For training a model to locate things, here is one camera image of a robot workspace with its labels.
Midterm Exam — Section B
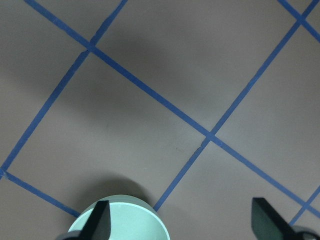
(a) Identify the green bowl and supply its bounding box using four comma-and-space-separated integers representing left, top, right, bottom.
58, 194, 170, 240

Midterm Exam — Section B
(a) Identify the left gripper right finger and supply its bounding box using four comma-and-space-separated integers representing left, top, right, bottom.
251, 197, 299, 240

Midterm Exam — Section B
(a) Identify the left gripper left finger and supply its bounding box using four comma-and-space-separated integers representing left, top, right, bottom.
77, 200, 111, 240

